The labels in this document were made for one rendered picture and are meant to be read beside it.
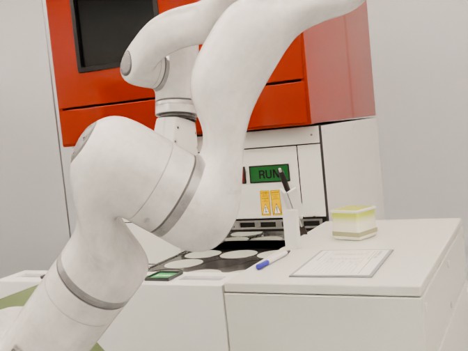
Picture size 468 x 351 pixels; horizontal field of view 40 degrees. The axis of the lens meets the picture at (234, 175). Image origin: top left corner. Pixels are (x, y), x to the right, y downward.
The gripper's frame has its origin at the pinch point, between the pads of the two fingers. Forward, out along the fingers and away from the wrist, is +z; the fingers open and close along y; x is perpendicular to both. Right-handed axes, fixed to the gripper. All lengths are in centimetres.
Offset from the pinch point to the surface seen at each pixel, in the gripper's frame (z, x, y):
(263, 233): 6, -7, -59
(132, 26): -54, -40, -44
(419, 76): -69, 14, -197
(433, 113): -51, 19, -200
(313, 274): 14.1, 25.4, -4.2
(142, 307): 20.6, -7.6, 0.0
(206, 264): 13.5, -14.9, -40.1
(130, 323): 23.8, -10.7, -0.6
